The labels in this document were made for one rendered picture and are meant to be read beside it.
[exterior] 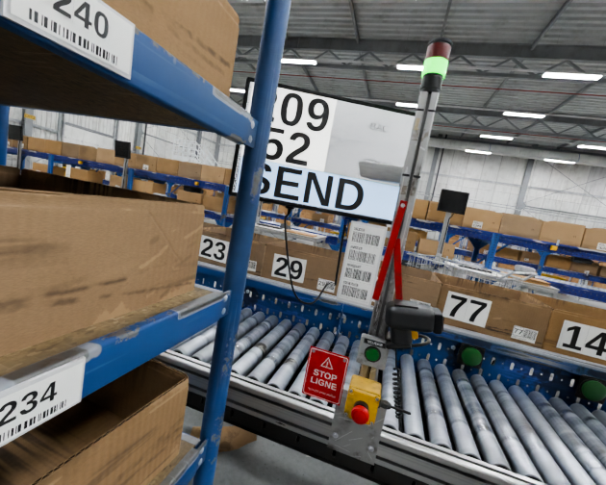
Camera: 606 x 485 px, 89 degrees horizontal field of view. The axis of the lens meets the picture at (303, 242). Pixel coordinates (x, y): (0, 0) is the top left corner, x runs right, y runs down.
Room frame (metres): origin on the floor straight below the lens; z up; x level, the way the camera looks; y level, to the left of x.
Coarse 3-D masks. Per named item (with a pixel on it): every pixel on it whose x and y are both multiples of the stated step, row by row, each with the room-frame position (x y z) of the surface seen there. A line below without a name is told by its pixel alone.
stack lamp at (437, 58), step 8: (432, 48) 0.71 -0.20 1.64; (440, 48) 0.71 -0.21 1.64; (448, 48) 0.71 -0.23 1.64; (432, 56) 0.71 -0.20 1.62; (440, 56) 0.71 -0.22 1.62; (448, 56) 0.71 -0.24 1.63; (424, 64) 0.73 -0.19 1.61; (432, 64) 0.71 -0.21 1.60; (440, 64) 0.71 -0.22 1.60; (424, 72) 0.72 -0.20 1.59; (440, 72) 0.71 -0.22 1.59
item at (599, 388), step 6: (588, 384) 1.02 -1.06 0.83; (594, 384) 1.02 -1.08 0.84; (600, 384) 1.01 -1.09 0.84; (582, 390) 1.03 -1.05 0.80; (588, 390) 1.02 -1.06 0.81; (594, 390) 1.01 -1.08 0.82; (600, 390) 1.01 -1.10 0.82; (588, 396) 1.02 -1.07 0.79; (594, 396) 1.01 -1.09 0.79; (600, 396) 1.01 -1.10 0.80
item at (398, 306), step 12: (396, 300) 0.68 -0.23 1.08; (408, 300) 0.69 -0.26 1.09; (396, 312) 0.64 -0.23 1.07; (408, 312) 0.64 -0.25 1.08; (420, 312) 0.63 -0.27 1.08; (432, 312) 0.63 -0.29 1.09; (396, 324) 0.64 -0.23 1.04; (408, 324) 0.64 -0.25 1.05; (420, 324) 0.63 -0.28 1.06; (432, 324) 0.63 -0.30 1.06; (396, 336) 0.65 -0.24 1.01; (408, 336) 0.65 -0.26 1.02; (396, 348) 0.65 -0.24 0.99; (408, 348) 0.64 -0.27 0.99
